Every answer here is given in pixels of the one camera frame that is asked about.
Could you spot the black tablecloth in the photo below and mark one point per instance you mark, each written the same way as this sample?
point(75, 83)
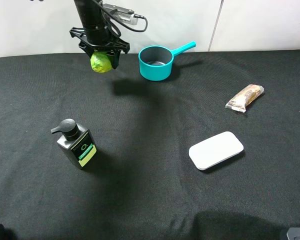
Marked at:
point(141, 184)

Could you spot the white rounded flat box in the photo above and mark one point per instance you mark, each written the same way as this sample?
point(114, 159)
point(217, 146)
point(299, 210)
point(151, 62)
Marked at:
point(215, 150)

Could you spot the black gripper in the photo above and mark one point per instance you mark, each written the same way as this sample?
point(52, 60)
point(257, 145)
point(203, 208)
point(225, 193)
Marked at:
point(104, 41)

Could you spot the green lime fruit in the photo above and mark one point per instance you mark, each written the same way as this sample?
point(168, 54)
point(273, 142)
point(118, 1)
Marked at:
point(100, 62)

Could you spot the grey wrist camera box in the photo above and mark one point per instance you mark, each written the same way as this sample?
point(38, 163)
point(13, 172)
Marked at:
point(124, 15)

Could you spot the teal saucepan with handle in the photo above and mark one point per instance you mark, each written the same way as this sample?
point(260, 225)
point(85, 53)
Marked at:
point(155, 61)

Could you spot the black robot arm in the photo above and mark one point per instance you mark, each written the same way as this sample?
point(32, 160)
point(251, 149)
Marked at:
point(93, 16)

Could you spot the black pump soap bottle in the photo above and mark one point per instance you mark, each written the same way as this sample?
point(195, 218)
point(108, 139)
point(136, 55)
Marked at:
point(76, 142)

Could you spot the grey robot base right corner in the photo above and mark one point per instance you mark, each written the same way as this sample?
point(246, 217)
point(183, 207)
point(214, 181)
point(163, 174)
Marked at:
point(293, 233)

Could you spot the clear wrapped snack packet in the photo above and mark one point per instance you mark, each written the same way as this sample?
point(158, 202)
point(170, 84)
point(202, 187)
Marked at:
point(245, 97)

